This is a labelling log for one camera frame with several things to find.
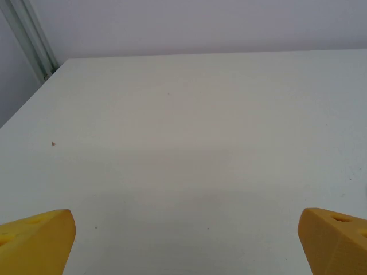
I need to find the aluminium frame post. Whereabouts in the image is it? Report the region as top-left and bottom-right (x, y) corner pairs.
(0, 0), (60, 83)

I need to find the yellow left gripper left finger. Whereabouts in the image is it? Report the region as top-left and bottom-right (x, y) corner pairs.
(0, 209), (77, 275)

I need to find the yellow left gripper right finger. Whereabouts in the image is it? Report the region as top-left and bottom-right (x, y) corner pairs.
(297, 207), (367, 275)

